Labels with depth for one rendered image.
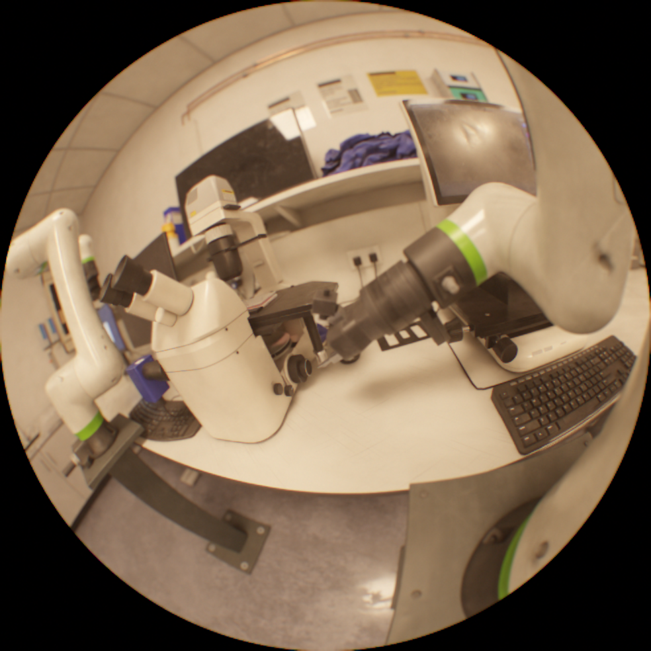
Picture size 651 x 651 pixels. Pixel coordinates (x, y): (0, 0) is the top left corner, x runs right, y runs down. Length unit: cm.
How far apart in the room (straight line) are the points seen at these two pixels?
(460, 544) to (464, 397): 26
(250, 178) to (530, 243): 96
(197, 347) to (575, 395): 62
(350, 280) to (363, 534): 116
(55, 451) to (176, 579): 141
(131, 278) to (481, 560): 45
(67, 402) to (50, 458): 172
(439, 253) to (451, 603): 34
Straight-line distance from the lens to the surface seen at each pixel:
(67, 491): 250
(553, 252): 19
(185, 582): 147
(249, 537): 125
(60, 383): 70
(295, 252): 104
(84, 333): 65
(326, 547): 110
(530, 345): 48
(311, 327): 49
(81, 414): 72
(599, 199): 18
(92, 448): 75
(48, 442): 238
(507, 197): 27
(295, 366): 46
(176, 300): 34
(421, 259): 25
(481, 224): 26
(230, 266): 51
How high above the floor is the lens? 104
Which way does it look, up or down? 21 degrees down
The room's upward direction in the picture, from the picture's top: 17 degrees counter-clockwise
